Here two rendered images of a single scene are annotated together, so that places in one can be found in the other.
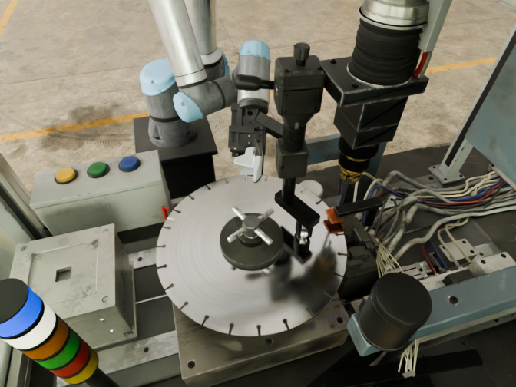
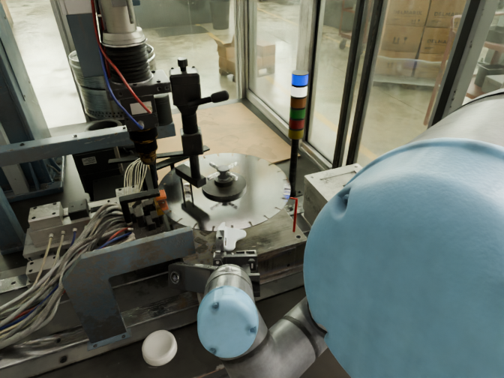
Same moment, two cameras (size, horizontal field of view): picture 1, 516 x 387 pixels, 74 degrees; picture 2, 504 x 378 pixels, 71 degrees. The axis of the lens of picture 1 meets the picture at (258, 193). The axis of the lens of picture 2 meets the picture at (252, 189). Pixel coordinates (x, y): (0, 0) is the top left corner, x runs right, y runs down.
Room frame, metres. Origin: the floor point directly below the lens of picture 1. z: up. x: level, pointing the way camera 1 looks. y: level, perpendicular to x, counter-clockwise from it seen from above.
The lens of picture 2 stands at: (1.07, 0.02, 1.46)
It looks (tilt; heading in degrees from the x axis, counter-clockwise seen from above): 36 degrees down; 175
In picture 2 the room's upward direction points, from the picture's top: straight up
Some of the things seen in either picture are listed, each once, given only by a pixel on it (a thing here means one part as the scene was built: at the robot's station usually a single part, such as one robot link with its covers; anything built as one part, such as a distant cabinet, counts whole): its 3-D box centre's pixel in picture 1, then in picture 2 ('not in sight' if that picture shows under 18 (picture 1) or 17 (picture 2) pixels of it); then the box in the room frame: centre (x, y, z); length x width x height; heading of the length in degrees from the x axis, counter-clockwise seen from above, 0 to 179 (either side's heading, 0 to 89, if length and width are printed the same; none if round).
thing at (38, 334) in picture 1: (26, 321); (298, 89); (0.14, 0.23, 1.11); 0.05 x 0.04 x 0.03; 16
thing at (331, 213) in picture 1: (352, 217); (145, 205); (0.40, -0.18, 0.95); 0.10 x 0.03 x 0.07; 106
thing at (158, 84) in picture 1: (164, 87); not in sight; (0.92, 0.27, 0.91); 0.13 x 0.12 x 0.14; 128
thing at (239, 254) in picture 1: (251, 236); (223, 181); (0.35, 0.01, 0.96); 0.11 x 0.11 x 0.03
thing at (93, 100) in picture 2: not in sight; (122, 97); (-0.34, -0.38, 0.93); 0.31 x 0.31 x 0.36
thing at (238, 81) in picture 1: (266, 89); (206, 95); (0.41, -0.01, 1.21); 0.08 x 0.06 x 0.03; 106
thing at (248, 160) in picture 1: (247, 162); (231, 234); (0.54, 0.02, 0.96); 0.09 x 0.06 x 0.03; 177
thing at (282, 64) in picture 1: (295, 118); (187, 109); (0.39, -0.05, 1.17); 0.06 x 0.05 x 0.20; 97
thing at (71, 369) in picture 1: (65, 353); (296, 121); (0.14, 0.23, 1.02); 0.05 x 0.04 x 0.03; 16
